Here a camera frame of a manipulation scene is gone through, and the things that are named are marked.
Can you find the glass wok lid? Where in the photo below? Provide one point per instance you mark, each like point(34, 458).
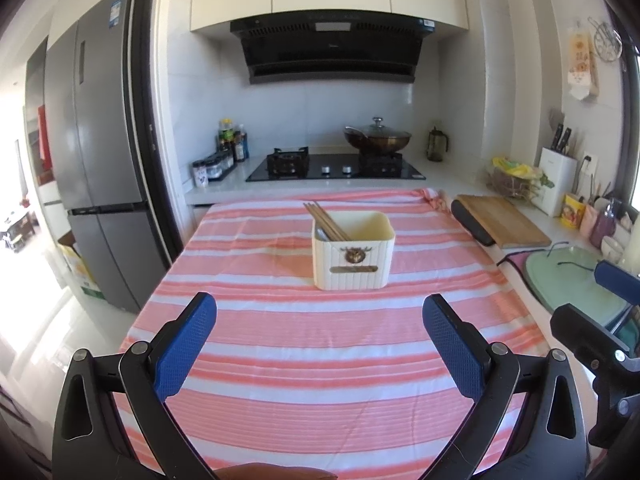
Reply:
point(377, 129)

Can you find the green cutting board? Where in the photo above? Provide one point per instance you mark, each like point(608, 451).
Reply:
point(565, 280)

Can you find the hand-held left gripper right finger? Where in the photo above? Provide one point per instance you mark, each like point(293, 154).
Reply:
point(452, 345)

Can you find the red hanging cloth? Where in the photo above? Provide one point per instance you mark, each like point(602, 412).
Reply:
point(45, 137)

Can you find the white-labelled spice jar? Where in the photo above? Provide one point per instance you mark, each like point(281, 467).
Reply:
point(200, 175)

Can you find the dark window frame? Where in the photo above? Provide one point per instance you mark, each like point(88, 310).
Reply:
point(630, 110)

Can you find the pink cup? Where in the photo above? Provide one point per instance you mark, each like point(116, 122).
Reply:
point(588, 220)

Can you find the small glass cup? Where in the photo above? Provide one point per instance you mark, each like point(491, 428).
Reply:
point(611, 250)

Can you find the yellow printed box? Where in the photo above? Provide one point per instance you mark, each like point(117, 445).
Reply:
point(574, 210)

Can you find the black door frame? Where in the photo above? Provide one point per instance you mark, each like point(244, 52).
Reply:
point(145, 110)

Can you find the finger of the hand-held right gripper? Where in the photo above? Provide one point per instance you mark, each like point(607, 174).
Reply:
point(585, 325)
point(615, 280)

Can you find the wall hanging with yellow print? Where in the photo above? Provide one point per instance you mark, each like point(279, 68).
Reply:
point(582, 62)

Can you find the black gas cooktop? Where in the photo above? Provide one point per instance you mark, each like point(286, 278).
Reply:
point(332, 170)

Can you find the white ribbed utensil container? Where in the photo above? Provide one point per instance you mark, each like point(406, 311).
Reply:
point(355, 275)

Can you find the white wall outlet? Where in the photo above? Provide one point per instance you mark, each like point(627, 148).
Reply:
point(588, 157)

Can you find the black range hood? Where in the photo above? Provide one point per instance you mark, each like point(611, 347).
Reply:
point(330, 55)

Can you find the dark wooden furniture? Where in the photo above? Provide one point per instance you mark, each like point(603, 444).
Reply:
point(20, 232)

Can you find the purple soap dispenser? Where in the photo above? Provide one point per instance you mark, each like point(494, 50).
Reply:
point(602, 225)

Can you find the cardboard box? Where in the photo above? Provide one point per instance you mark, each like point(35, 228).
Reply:
point(80, 272)

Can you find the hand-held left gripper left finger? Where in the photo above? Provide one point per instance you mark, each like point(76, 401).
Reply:
point(185, 345)

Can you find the pink white striped tablecloth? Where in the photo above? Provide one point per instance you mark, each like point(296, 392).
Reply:
point(300, 385)

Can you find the white knife block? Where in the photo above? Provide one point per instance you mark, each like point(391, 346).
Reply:
point(557, 182)

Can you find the wooden cutting board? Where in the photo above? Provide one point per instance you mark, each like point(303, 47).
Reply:
point(510, 220)

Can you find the pink mat with black edge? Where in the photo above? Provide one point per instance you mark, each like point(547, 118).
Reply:
point(515, 265)

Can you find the dark sauce bottle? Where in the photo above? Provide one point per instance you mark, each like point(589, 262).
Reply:
point(240, 147)

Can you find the yellow plastic bag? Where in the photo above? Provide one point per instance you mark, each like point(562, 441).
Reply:
point(515, 166)

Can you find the black oblong pad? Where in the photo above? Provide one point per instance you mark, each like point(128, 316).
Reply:
point(472, 222)

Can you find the dark wok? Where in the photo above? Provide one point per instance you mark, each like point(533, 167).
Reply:
point(377, 145)

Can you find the grey refrigerator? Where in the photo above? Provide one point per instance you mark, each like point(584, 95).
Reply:
point(105, 135)

